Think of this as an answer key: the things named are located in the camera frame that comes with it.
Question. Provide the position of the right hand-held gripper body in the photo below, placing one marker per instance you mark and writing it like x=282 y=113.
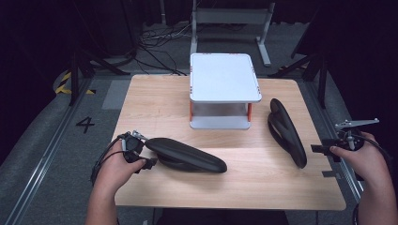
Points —
x=350 y=137

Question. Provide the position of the black shoe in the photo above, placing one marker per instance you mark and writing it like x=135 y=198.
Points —
x=184 y=154
x=286 y=131

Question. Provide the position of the person's right hand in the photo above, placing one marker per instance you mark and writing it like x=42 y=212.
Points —
x=366 y=162

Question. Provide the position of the small grey table bracket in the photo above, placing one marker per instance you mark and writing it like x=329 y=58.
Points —
x=330 y=174

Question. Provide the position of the yellow black striped tape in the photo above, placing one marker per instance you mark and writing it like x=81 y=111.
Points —
x=62 y=87

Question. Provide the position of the person's left hand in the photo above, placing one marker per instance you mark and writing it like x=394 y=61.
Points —
x=115 y=170

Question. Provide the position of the black tripod stand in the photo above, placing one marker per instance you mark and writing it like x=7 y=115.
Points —
x=75 y=78
x=322 y=81

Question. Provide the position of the white shoe rack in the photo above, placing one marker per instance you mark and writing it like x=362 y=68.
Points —
x=223 y=78

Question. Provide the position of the grey metal stand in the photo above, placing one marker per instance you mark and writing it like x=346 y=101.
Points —
x=231 y=17

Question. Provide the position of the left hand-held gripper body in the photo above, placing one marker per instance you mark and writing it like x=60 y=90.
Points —
x=133 y=145

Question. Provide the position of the metal floor rail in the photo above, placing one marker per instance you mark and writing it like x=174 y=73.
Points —
x=47 y=156
x=331 y=125

